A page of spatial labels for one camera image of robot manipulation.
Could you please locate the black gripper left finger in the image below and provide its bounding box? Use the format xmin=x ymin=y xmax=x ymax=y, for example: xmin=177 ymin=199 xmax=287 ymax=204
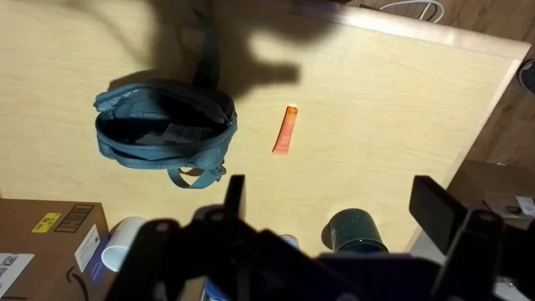
xmin=224 ymin=174 xmax=247 ymax=219

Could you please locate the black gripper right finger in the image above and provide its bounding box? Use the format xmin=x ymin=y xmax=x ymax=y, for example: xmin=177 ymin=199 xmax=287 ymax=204
xmin=407 ymin=174 xmax=506 ymax=301

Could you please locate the orange stick object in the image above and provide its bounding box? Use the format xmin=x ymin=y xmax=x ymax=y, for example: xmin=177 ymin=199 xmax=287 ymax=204
xmin=270 ymin=105 xmax=300 ymax=157

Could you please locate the dark green mug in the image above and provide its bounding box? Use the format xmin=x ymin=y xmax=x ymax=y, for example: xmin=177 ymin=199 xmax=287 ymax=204
xmin=319 ymin=207 xmax=389 ymax=256

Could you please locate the plain white mug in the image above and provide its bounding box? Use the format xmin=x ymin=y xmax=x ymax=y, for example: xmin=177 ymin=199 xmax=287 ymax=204
xmin=100 ymin=215 xmax=148 ymax=274

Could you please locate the closed cardboard box blue tape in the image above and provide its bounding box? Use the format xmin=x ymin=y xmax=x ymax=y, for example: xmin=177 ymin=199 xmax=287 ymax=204
xmin=0 ymin=197 xmax=117 ymax=301

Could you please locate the white floor cable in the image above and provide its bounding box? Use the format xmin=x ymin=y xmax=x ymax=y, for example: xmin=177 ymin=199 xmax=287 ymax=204
xmin=377 ymin=0 xmax=446 ymax=25

